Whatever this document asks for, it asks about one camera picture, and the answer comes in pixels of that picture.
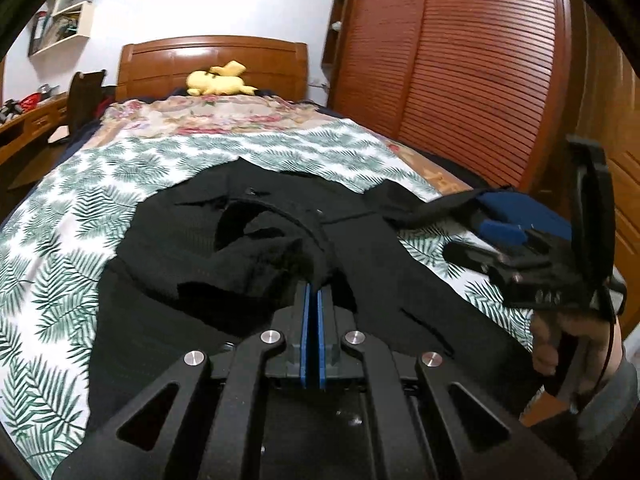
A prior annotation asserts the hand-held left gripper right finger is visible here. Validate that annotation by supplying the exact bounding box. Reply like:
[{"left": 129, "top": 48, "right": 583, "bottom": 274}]
[{"left": 314, "top": 284, "right": 577, "bottom": 480}]

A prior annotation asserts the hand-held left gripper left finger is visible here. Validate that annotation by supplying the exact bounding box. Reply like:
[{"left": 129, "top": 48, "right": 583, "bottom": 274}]
[{"left": 52, "top": 283, "right": 312, "bottom": 480}]

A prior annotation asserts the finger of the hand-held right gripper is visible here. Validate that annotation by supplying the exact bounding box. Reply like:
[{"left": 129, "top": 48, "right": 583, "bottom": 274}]
[
  {"left": 472, "top": 189, "right": 573, "bottom": 241},
  {"left": 442, "top": 220, "right": 531, "bottom": 276}
]

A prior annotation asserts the black garment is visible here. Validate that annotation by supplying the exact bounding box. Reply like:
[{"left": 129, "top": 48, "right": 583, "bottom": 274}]
[{"left": 87, "top": 156, "right": 532, "bottom": 433}]

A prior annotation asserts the person's right forearm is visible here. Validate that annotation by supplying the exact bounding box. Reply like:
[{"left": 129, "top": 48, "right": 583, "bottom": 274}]
[{"left": 520, "top": 347, "right": 638, "bottom": 480}]

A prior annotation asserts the person's right hand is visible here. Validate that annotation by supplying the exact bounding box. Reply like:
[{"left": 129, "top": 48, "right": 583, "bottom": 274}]
[{"left": 530, "top": 309, "right": 624, "bottom": 377}]

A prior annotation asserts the wooden slatted wardrobe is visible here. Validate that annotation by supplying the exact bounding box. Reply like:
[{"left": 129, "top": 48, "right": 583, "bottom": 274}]
[{"left": 320, "top": 0, "right": 640, "bottom": 326}]

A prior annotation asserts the bed with leaf-print cover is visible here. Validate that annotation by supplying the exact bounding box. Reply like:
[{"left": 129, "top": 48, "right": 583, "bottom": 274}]
[{"left": 0, "top": 117, "right": 538, "bottom": 477}]

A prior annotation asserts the floral blanket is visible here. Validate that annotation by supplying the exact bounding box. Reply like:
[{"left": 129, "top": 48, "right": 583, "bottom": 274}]
[{"left": 97, "top": 94, "right": 476, "bottom": 196}]

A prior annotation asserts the yellow plush toy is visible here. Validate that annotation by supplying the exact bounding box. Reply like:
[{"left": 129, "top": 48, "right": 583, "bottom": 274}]
[{"left": 186, "top": 60, "right": 259, "bottom": 97}]

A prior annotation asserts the wooden headboard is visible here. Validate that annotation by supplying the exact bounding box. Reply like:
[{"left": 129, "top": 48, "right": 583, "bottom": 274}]
[{"left": 116, "top": 35, "right": 310, "bottom": 107}]

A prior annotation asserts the dark wooden chair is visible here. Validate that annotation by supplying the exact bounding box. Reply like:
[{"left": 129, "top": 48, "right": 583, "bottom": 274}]
[{"left": 64, "top": 70, "right": 109, "bottom": 137}]

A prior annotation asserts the wooden desk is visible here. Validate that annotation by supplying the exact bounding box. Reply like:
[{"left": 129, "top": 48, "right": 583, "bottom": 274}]
[{"left": 0, "top": 91, "right": 72, "bottom": 223}]

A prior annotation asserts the white wall shelf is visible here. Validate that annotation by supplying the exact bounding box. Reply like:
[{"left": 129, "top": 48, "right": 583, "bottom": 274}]
[{"left": 26, "top": 0, "right": 109, "bottom": 57}]

